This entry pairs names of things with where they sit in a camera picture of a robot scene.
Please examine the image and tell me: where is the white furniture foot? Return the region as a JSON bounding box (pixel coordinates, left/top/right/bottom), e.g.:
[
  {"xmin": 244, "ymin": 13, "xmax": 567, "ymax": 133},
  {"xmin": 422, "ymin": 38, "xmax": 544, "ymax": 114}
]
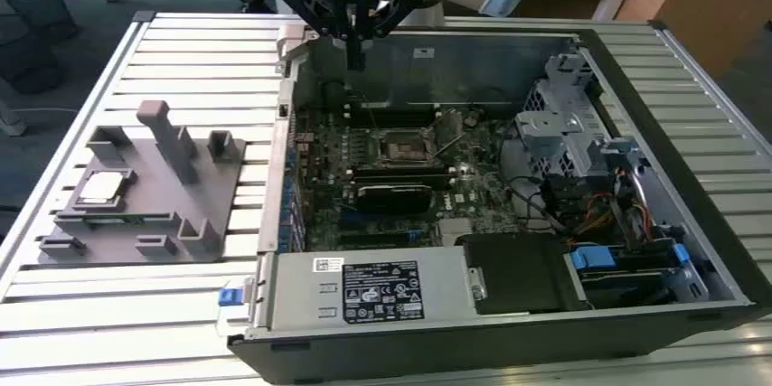
[{"xmin": 0, "ymin": 99, "xmax": 30, "ymax": 137}]

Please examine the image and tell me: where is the green motherboard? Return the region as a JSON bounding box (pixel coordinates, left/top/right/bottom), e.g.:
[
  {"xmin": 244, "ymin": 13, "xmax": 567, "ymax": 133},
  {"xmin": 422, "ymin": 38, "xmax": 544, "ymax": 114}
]
[{"xmin": 295, "ymin": 108, "xmax": 526, "ymax": 251}]

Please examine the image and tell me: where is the black graphics card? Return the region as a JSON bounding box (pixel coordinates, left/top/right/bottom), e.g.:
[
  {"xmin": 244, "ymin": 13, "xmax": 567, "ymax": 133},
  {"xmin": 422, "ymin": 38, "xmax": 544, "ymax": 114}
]
[{"xmin": 354, "ymin": 184, "xmax": 435, "ymax": 216}]

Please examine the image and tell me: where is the black mesh waste bin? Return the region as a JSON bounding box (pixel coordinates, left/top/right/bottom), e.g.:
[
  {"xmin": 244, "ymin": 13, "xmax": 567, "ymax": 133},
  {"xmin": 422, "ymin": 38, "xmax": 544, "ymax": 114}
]
[{"xmin": 0, "ymin": 0, "xmax": 80, "ymax": 96}]

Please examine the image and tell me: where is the black RAM slot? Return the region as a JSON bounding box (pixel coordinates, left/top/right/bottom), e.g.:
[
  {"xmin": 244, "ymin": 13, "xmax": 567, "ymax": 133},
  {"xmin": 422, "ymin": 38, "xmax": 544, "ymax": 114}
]
[
  {"xmin": 343, "ymin": 113, "xmax": 442, "ymax": 127},
  {"xmin": 343, "ymin": 103, "xmax": 442, "ymax": 115},
  {"xmin": 354, "ymin": 166, "xmax": 452, "ymax": 179},
  {"xmin": 356, "ymin": 176, "xmax": 454, "ymax": 191}
]

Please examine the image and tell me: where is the black open PC case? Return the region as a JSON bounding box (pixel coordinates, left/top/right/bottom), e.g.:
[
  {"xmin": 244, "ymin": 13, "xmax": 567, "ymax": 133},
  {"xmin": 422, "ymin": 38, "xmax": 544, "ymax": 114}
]
[{"xmin": 226, "ymin": 23, "xmax": 760, "ymax": 386}]

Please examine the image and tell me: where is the black cable loop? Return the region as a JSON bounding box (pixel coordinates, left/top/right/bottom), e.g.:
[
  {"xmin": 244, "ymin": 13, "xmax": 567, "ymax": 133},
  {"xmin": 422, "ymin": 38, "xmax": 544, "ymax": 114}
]
[{"xmin": 504, "ymin": 175, "xmax": 568, "ymax": 234}]

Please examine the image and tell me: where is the grey metal disk bay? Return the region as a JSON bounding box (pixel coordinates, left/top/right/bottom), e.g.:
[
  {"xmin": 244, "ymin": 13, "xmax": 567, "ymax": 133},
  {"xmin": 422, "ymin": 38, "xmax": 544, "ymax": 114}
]
[{"xmin": 563, "ymin": 240, "xmax": 714, "ymax": 310}]

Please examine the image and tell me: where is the blue disk carrier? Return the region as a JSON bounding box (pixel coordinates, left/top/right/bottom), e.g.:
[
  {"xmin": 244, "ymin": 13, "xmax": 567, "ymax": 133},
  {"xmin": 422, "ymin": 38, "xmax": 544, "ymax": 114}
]
[{"xmin": 570, "ymin": 243, "xmax": 692, "ymax": 286}]

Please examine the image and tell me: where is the silver metal support bar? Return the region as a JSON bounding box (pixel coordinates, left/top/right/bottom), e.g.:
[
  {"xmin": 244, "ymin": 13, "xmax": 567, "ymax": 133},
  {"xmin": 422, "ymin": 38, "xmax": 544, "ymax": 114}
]
[{"xmin": 627, "ymin": 150, "xmax": 675, "ymax": 242}]

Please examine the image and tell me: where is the grey plastic retention latch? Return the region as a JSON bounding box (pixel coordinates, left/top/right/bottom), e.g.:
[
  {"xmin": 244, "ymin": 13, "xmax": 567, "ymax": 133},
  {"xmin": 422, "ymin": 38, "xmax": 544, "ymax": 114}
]
[{"xmin": 275, "ymin": 24, "xmax": 310, "ymax": 75}]

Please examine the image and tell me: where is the coloured power wire bundle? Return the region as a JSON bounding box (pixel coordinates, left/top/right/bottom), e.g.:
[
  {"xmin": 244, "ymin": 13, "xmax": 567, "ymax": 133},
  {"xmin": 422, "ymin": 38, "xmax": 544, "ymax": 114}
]
[{"xmin": 566, "ymin": 168, "xmax": 659, "ymax": 247}]

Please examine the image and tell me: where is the green RAM stick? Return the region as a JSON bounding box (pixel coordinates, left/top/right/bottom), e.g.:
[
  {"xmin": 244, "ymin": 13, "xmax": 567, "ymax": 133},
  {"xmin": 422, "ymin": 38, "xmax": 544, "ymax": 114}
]
[{"xmin": 83, "ymin": 212, "xmax": 168, "ymax": 225}]

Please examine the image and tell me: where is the grey parts rack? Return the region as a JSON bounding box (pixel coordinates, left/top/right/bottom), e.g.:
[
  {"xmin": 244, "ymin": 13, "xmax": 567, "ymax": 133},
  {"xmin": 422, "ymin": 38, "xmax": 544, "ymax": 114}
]
[{"xmin": 36, "ymin": 99, "xmax": 250, "ymax": 266}]

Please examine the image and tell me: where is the black plastic shroud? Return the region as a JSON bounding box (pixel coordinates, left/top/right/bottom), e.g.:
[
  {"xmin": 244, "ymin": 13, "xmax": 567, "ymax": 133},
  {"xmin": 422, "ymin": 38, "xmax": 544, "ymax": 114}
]
[{"xmin": 455, "ymin": 231, "xmax": 590, "ymax": 315}]

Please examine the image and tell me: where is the CPU socket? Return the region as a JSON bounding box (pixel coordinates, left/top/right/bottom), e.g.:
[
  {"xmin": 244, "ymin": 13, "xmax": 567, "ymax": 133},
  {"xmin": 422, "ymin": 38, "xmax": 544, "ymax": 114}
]
[{"xmin": 374, "ymin": 127, "xmax": 439, "ymax": 168}]

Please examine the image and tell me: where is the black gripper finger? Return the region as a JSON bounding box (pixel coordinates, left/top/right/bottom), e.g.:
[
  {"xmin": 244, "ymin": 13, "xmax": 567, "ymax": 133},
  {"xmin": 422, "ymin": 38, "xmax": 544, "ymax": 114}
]
[
  {"xmin": 356, "ymin": 0, "xmax": 424, "ymax": 72},
  {"xmin": 276, "ymin": 0, "xmax": 360, "ymax": 72}
]

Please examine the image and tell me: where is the silver power supply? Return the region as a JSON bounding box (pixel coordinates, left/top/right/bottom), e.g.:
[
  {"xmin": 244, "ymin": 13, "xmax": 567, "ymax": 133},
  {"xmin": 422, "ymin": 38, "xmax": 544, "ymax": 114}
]
[{"xmin": 268, "ymin": 248, "xmax": 482, "ymax": 331}]

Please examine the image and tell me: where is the grey metal drive cage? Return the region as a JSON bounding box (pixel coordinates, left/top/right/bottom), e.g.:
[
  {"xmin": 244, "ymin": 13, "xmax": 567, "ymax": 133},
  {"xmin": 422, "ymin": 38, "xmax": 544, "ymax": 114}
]
[{"xmin": 515, "ymin": 53, "xmax": 611, "ymax": 179}]

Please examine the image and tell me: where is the grey plastic drive latch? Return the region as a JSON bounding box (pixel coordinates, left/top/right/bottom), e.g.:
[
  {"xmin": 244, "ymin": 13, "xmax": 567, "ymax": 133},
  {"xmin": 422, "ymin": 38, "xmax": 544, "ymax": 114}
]
[{"xmin": 594, "ymin": 137, "xmax": 640, "ymax": 165}]

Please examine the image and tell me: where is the silver CPU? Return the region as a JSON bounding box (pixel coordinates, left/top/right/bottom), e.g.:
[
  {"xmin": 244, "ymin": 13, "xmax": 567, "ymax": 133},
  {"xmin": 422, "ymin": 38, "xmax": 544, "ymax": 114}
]
[{"xmin": 78, "ymin": 172, "xmax": 132, "ymax": 204}]

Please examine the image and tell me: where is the silver chipset heatsink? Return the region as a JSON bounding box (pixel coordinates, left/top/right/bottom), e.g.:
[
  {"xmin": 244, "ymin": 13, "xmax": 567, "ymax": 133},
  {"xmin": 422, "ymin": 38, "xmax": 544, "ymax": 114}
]
[{"xmin": 438, "ymin": 218, "xmax": 475, "ymax": 242}]

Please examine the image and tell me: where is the black expansion slot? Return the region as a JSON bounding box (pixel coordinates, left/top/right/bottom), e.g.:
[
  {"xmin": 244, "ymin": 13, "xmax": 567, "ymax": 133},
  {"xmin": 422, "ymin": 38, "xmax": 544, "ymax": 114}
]
[{"xmin": 336, "ymin": 232, "xmax": 412, "ymax": 248}]

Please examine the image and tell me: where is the wooden cabinet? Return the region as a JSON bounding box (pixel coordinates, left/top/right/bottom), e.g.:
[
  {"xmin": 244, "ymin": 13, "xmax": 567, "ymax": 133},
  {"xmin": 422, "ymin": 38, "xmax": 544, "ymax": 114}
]
[{"xmin": 654, "ymin": 0, "xmax": 772, "ymax": 78}]

